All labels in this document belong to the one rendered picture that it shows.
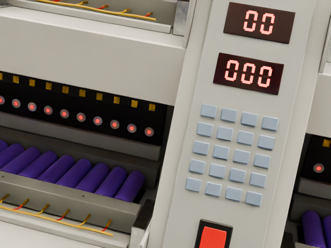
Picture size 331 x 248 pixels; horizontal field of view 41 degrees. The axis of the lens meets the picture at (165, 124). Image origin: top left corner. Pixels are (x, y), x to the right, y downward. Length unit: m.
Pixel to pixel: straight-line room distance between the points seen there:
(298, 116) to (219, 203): 0.08
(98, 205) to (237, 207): 0.14
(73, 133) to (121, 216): 0.15
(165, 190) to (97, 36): 0.13
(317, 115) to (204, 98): 0.08
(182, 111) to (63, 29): 0.11
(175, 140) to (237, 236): 0.08
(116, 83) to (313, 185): 0.25
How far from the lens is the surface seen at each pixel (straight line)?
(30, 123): 0.55
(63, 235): 0.41
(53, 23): 0.36
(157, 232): 0.34
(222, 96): 0.32
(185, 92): 0.32
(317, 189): 0.50
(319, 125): 0.34
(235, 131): 0.32
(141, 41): 0.33
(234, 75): 0.31
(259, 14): 0.32
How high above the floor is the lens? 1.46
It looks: 3 degrees down
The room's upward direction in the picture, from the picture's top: 11 degrees clockwise
